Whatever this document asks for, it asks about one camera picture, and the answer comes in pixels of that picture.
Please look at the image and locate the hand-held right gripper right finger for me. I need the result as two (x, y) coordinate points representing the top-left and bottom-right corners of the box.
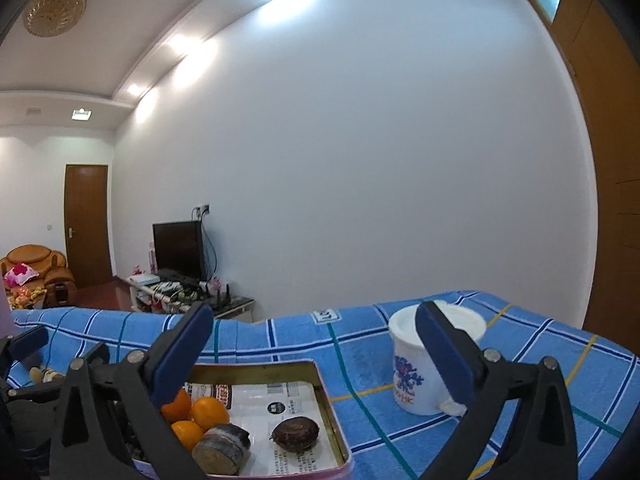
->
(415, 301), (583, 480)

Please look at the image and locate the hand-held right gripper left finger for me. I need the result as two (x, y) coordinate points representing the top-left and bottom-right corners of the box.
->
(47, 301), (215, 480)

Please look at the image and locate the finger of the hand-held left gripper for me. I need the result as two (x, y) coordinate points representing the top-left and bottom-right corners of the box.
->
(82, 342), (110, 367)
(0, 325), (50, 366)

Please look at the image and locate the orange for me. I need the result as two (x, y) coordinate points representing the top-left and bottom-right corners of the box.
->
(160, 387), (193, 423)
(170, 420), (206, 453)
(190, 397), (231, 432)

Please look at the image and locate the round foil-wrapped cake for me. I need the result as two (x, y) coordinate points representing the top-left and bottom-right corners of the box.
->
(191, 424), (251, 476)

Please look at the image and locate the pink metal tin box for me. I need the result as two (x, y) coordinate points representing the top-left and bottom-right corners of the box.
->
(132, 359), (353, 480)

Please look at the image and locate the dark purple round fruit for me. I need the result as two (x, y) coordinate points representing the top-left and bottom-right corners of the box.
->
(270, 417), (320, 448)

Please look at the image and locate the white mug with lid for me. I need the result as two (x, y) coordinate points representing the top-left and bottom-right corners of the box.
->
(389, 300), (487, 417)

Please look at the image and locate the black router with antennas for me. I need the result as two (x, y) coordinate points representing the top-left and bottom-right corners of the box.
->
(200, 284), (232, 308)

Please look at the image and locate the white television stand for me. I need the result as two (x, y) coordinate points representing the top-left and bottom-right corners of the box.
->
(127, 272), (256, 322)

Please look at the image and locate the pink cushion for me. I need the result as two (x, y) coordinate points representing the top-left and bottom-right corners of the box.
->
(5, 262), (38, 286)

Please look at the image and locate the orange leather armchair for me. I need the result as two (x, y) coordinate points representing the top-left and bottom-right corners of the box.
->
(0, 245), (76, 308)

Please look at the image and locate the black flat television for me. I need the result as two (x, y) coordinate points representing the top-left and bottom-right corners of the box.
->
(152, 220), (205, 281)

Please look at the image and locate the printed paper sheet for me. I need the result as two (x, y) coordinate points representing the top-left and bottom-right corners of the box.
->
(182, 381), (346, 476)

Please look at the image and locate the blue plaid blanket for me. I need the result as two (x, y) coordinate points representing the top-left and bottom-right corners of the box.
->
(0, 289), (640, 480)

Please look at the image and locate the brown wooden door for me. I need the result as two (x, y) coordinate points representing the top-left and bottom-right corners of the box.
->
(65, 164), (113, 288)

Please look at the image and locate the brown wooden wardrobe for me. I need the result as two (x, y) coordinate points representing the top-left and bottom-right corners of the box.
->
(547, 0), (640, 356)

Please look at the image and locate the round golden ceiling lamp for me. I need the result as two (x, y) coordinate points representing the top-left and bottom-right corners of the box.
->
(22, 0), (87, 37)

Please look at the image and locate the black power cable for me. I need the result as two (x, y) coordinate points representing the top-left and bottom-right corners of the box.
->
(200, 215), (218, 281)

